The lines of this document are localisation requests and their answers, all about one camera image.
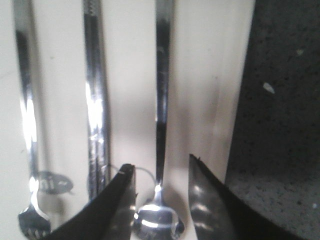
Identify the cream rabbit serving tray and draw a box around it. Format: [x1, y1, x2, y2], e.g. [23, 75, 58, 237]
[0, 0, 255, 240]

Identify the silver spoon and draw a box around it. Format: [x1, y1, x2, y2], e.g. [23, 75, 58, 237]
[133, 0, 185, 240]

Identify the silver fork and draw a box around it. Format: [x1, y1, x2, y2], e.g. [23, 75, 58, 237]
[12, 0, 51, 240]

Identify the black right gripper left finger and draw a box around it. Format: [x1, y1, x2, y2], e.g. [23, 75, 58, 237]
[44, 164, 136, 240]

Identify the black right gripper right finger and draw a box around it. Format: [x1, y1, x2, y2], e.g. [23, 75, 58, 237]
[188, 154, 308, 240]

